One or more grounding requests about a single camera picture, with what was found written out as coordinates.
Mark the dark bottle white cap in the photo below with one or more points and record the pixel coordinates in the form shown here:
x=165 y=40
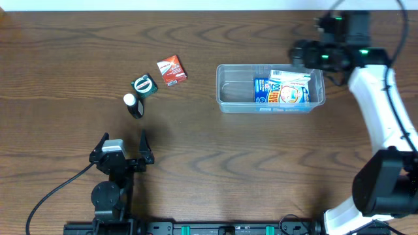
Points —
x=134 y=106

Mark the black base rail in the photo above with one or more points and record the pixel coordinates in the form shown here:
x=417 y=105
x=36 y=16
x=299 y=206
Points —
x=132 y=227

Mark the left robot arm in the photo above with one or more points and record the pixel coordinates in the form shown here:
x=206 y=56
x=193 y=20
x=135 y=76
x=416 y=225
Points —
x=112 y=198

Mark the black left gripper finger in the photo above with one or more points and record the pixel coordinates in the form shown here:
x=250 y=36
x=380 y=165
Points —
x=98 y=147
x=144 y=148

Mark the blue fever patch box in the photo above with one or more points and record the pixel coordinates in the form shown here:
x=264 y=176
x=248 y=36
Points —
x=276 y=91

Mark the green round-label box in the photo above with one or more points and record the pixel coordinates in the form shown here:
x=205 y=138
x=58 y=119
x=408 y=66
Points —
x=144 y=86

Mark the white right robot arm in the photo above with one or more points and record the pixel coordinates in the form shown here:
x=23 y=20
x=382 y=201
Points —
x=386 y=187

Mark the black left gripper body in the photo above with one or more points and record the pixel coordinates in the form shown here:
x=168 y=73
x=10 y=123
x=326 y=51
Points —
x=131 y=166

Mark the red small box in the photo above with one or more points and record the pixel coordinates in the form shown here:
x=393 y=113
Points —
x=172 y=70

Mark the white sachet packet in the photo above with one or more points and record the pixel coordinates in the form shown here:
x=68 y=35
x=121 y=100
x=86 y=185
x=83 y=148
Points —
x=289 y=76

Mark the clear plastic container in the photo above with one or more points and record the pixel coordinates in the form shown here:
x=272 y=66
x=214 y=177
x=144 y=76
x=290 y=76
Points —
x=235 y=89

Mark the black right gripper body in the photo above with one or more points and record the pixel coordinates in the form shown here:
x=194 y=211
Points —
x=330 y=58

